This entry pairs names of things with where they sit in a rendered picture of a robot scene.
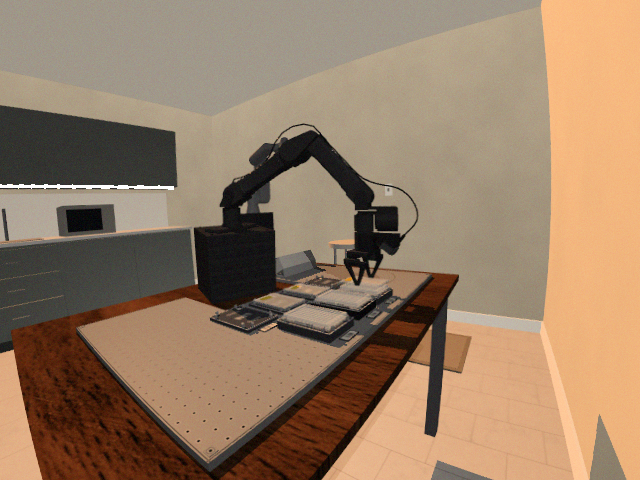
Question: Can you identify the beige flat base plate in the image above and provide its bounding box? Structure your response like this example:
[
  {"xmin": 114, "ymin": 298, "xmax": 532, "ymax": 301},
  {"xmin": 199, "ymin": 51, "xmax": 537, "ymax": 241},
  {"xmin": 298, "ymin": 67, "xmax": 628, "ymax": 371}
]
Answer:
[{"xmin": 76, "ymin": 269, "xmax": 432, "ymax": 472}]

